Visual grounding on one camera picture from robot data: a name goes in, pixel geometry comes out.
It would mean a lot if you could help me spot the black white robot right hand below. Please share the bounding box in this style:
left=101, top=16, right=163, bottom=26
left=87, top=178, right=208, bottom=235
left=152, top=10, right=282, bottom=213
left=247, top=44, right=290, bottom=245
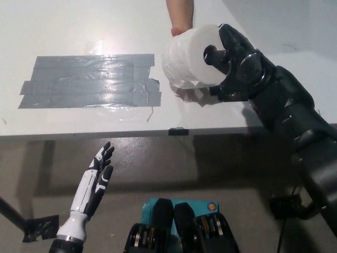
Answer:
left=204, top=23, right=279, bottom=103

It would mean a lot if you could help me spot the person's bare hand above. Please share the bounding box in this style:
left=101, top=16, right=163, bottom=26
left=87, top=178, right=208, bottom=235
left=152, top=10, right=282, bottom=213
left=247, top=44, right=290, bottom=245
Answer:
left=170, top=25, right=192, bottom=37

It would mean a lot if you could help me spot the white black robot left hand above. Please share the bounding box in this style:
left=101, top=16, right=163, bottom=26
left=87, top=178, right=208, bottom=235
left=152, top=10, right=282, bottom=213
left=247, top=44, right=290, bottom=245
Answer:
left=56, top=141, right=115, bottom=242

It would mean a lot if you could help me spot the white toilet paper roll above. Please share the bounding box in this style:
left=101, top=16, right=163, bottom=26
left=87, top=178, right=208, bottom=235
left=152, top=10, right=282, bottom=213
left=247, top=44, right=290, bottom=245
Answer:
left=161, top=24, right=229, bottom=89

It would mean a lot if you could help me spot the black robot torso teal top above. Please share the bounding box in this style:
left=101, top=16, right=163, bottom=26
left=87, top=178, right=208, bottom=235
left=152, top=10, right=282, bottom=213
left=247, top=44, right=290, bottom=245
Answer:
left=125, top=197, right=240, bottom=253

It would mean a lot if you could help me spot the black slanted pole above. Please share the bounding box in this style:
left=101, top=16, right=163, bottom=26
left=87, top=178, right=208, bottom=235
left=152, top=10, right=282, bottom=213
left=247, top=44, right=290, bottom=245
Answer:
left=0, top=196, right=27, bottom=230

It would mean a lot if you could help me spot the black box on floor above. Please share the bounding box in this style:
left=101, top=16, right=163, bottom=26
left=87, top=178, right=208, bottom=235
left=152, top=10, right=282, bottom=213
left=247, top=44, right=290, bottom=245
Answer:
left=270, top=194, right=303, bottom=219

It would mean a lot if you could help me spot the grey duct tape patch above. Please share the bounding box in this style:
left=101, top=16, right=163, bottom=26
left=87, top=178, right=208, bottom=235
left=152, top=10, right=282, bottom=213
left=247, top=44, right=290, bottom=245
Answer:
left=17, top=54, right=162, bottom=109

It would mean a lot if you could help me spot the thin black cable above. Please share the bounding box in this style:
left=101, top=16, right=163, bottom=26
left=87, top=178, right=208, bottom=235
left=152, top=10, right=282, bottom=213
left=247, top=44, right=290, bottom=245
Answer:
left=277, top=218, right=288, bottom=253

